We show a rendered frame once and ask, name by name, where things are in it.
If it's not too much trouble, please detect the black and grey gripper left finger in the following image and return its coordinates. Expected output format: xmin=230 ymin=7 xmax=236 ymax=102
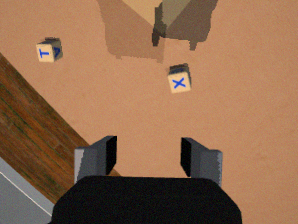
xmin=74 ymin=135 xmax=117 ymax=184

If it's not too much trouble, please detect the tan block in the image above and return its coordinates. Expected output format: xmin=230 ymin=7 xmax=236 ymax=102
xmin=167 ymin=66 xmax=192 ymax=93
xmin=36 ymin=40 xmax=63 ymax=62

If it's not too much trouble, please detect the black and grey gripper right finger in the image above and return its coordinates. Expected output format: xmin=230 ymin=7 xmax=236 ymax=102
xmin=180 ymin=137 xmax=223 ymax=187

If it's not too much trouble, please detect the tan flat mat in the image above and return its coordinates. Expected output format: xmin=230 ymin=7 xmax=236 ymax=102
xmin=122 ymin=0 xmax=191 ymax=34

